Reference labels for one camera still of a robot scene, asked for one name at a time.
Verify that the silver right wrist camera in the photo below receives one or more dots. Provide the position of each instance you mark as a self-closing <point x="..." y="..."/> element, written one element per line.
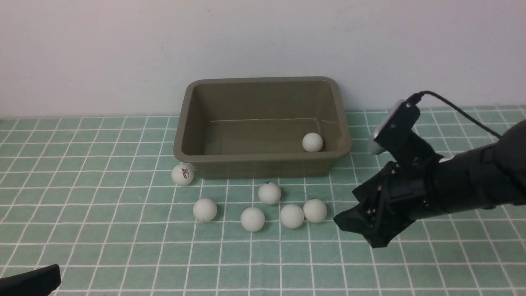
<point x="395" y="135"/>

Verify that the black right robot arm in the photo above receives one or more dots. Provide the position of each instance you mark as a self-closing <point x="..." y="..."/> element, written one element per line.
<point x="482" y="178"/>

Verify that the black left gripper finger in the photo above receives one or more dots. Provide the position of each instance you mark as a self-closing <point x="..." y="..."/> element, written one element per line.
<point x="39" y="282"/>

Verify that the white ball with black mark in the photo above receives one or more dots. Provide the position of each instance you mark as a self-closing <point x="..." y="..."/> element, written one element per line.
<point x="269" y="193"/>

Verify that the olive green plastic bin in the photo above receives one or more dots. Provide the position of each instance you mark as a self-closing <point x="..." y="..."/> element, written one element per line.
<point x="241" y="128"/>

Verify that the white ping-pong ball with logo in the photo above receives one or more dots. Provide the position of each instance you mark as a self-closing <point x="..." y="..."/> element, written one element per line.
<point x="182" y="174"/>

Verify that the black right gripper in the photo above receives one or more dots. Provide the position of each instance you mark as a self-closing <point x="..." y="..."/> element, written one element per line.
<point x="394" y="200"/>

